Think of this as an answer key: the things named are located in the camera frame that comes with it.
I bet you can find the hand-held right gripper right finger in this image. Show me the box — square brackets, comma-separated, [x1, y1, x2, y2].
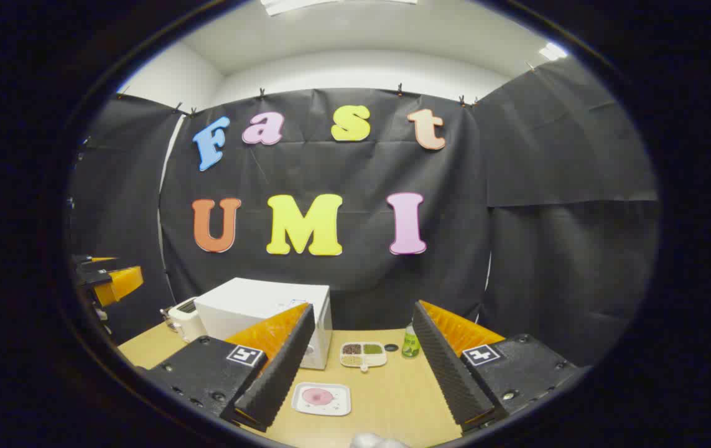
[411, 300, 586, 434]

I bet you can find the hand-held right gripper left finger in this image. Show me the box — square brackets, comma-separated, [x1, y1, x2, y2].
[141, 303, 317, 433]

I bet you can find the white square plate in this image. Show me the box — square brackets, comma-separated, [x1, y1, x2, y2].
[291, 382, 352, 416]

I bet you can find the white microwave oven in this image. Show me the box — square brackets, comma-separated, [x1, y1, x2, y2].
[193, 278, 333, 371]

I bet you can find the green label drink bottle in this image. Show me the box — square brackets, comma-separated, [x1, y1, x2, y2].
[401, 324, 421, 359]

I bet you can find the cream toaster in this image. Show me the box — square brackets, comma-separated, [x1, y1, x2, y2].
[160, 297, 208, 344]

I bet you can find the white divided dish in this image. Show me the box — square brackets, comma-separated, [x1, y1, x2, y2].
[340, 341, 388, 373]

